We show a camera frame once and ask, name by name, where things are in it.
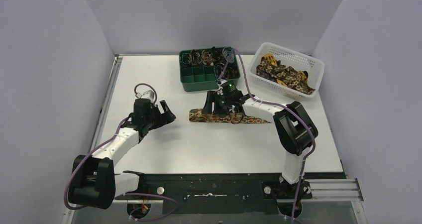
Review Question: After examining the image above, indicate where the rolled tan patterned tie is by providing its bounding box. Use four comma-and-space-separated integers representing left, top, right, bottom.
201, 50, 213, 66

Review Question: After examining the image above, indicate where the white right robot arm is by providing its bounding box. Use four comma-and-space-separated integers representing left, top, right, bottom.
203, 81, 318, 184

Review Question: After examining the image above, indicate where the rolled blue red tie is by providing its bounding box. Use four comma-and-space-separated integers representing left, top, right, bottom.
214, 63, 227, 81

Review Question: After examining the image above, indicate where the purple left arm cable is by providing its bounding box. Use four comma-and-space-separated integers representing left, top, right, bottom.
63, 83, 179, 223

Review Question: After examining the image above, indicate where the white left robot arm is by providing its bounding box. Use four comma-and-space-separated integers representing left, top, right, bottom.
64, 98, 176, 210

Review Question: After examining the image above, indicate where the pile of patterned ties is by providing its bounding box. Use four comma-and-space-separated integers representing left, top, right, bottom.
256, 53, 315, 95

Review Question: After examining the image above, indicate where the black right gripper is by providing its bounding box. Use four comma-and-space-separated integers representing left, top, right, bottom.
202, 91, 232, 115

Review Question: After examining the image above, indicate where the white plastic mesh basket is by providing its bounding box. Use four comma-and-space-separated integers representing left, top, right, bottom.
248, 42, 325, 101

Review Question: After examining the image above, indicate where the aluminium frame rail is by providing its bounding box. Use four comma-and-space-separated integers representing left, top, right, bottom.
63, 54, 123, 215

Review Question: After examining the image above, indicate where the rolled brown patterned tie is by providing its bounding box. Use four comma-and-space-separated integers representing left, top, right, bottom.
190, 49, 203, 67

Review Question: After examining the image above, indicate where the green divided organizer tray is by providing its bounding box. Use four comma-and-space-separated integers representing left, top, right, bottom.
179, 47, 240, 92

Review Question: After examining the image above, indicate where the rolled blue striped tie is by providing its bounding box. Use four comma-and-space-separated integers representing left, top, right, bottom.
179, 52, 192, 68

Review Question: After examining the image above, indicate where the orange green patterned tie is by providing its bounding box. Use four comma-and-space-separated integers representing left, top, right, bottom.
189, 109, 269, 124

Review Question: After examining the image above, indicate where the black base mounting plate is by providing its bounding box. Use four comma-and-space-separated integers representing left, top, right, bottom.
99, 172, 330, 217

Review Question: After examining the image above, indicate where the rolled dark patterned tie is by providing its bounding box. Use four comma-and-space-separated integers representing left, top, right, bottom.
211, 47, 224, 64

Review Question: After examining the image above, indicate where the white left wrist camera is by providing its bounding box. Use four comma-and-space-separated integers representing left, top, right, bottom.
141, 90, 157, 104

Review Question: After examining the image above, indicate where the rolled light blue tie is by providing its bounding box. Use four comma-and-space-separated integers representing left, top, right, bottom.
222, 47, 236, 63

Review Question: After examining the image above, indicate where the rolled dark red tie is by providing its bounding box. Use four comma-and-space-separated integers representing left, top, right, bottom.
225, 63, 240, 79

